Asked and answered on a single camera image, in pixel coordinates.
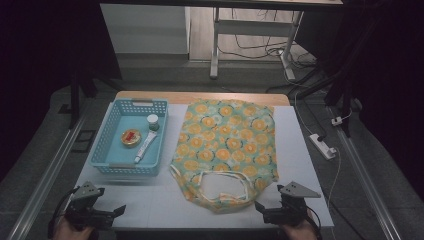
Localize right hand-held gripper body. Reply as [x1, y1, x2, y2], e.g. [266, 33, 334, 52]
[262, 180, 323, 226]

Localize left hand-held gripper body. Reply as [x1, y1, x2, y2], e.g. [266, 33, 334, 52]
[64, 180, 117, 231]

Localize blue perforated plastic basket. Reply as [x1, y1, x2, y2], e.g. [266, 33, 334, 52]
[89, 98, 169, 177]

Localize white tube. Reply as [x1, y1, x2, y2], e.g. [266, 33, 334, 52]
[133, 130, 158, 165]

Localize lemon print cloth bag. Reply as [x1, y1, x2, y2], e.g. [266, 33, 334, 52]
[169, 98, 280, 214]

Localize round gold tin red label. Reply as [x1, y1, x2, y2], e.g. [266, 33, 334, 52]
[120, 128, 143, 148]

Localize small white green jar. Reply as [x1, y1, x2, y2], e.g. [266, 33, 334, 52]
[146, 113, 161, 132]

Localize person's right hand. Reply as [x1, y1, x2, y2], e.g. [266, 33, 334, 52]
[279, 209, 318, 240]

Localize person's left hand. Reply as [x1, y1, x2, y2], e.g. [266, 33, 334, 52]
[52, 218, 95, 240]

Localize white table mat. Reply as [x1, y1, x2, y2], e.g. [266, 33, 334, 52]
[68, 103, 335, 231]

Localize black floor plate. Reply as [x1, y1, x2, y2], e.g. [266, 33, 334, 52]
[71, 129, 98, 154]

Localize white power strip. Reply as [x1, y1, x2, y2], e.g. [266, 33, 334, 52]
[308, 133, 337, 161]

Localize black stand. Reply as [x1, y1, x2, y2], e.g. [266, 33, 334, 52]
[323, 63, 364, 138]
[68, 64, 98, 130]

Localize black curtain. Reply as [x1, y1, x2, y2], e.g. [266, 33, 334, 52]
[0, 0, 123, 183]
[294, 0, 424, 201]

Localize white cabinet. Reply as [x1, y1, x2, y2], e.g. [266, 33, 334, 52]
[99, 3, 191, 55]

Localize right hand-held gripper cable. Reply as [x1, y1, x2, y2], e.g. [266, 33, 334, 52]
[307, 205, 324, 240]

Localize hand-held gripper cable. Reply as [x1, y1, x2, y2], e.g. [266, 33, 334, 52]
[307, 205, 324, 240]
[47, 185, 81, 240]

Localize left hand-held gripper cable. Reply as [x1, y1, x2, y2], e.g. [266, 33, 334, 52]
[47, 185, 81, 240]

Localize aluminium rail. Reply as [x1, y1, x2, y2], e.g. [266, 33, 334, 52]
[6, 114, 88, 240]
[328, 105, 403, 240]

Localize white cable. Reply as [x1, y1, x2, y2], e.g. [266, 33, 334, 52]
[325, 148, 343, 209]

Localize black floor cables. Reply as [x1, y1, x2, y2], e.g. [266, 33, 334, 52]
[218, 8, 329, 98]

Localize white desk frame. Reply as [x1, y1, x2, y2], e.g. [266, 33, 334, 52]
[209, 6, 305, 81]

